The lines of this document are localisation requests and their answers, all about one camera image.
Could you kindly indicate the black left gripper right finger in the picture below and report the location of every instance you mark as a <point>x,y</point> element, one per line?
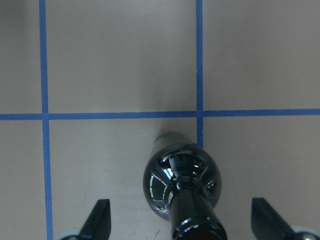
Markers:
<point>267,224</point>

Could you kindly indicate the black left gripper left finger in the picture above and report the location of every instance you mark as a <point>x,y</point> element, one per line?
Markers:
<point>98,224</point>

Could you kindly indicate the dark wine bottle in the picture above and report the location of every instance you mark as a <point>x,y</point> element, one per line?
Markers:
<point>182,184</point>

